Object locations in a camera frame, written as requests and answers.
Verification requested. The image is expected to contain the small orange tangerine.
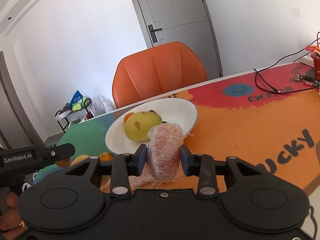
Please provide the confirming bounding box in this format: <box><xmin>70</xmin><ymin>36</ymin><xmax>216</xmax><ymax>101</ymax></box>
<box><xmin>99</xmin><ymin>152</ymin><xmax>114</xmax><ymax>162</ymax></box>

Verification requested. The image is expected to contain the peeled pomelo segment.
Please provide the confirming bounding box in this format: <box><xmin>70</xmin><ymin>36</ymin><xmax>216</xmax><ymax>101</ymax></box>
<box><xmin>100</xmin><ymin>168</ymin><xmax>162</xmax><ymax>193</ymax></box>
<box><xmin>146</xmin><ymin>123</ymin><xmax>189</xmax><ymax>182</ymax></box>

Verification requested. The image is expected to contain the yellow pear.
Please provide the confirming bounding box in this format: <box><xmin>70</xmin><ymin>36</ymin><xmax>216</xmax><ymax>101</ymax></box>
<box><xmin>124</xmin><ymin>112</ymin><xmax>163</xmax><ymax>142</ymax></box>

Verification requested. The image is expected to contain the large yellow mango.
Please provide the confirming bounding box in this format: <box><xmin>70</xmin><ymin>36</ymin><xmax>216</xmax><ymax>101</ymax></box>
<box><xmin>70</xmin><ymin>154</ymin><xmax>90</xmax><ymax>167</ymax></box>

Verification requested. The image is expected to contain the small brown round fruit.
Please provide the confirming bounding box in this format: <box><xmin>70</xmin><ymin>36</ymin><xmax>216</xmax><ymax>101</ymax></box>
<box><xmin>55</xmin><ymin>157</ymin><xmax>71</xmax><ymax>168</ymax></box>

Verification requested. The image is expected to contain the person's left hand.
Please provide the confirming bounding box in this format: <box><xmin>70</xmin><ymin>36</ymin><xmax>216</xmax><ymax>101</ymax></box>
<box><xmin>0</xmin><ymin>192</ymin><xmax>25</xmax><ymax>239</ymax></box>

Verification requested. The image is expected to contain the orange in bowl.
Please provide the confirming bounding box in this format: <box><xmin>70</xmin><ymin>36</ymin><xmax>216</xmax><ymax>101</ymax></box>
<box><xmin>123</xmin><ymin>112</ymin><xmax>135</xmax><ymax>123</ymax></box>

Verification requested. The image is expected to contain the white oval bowl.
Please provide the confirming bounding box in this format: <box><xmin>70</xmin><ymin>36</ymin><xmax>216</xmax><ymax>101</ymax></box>
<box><xmin>105</xmin><ymin>98</ymin><xmax>198</xmax><ymax>155</ymax></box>

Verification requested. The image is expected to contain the white plastic bag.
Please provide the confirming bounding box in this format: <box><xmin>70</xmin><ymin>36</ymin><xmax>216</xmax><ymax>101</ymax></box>
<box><xmin>91</xmin><ymin>95</ymin><xmax>116</xmax><ymax>117</ymax></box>

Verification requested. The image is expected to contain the black shoe rack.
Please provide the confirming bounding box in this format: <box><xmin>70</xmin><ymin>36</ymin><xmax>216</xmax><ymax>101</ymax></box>
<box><xmin>55</xmin><ymin>97</ymin><xmax>93</xmax><ymax>133</ymax></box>

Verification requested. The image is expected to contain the green box on rack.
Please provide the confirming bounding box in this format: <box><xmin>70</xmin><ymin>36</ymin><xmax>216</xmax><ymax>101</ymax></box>
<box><xmin>72</xmin><ymin>103</ymin><xmax>82</xmax><ymax>111</ymax></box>

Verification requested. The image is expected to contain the blue bag on rack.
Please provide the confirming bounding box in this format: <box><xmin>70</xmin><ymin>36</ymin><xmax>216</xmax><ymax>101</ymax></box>
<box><xmin>70</xmin><ymin>90</ymin><xmax>83</xmax><ymax>107</ymax></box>

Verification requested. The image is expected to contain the orange chair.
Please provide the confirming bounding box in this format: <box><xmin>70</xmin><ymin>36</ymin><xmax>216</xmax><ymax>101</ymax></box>
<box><xmin>112</xmin><ymin>41</ymin><xmax>208</xmax><ymax>108</ymax></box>

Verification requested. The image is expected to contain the key bunch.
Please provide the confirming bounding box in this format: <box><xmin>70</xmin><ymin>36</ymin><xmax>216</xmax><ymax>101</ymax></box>
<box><xmin>293</xmin><ymin>73</ymin><xmax>315</xmax><ymax>83</ymax></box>

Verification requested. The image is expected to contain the grey door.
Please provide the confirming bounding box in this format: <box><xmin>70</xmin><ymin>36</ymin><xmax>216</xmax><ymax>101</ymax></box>
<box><xmin>132</xmin><ymin>0</ymin><xmax>223</xmax><ymax>79</ymax></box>

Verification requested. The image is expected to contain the red basket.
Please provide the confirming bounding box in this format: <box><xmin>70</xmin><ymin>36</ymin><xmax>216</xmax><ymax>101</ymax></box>
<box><xmin>306</xmin><ymin>45</ymin><xmax>320</xmax><ymax>81</ymax></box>

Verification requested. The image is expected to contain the black cable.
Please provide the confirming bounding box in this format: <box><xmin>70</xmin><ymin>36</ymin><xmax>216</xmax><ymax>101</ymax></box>
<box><xmin>253</xmin><ymin>47</ymin><xmax>320</xmax><ymax>95</ymax></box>

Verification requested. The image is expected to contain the black door handle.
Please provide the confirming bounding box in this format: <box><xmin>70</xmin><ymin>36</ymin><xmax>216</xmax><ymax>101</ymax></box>
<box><xmin>148</xmin><ymin>24</ymin><xmax>162</xmax><ymax>43</ymax></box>

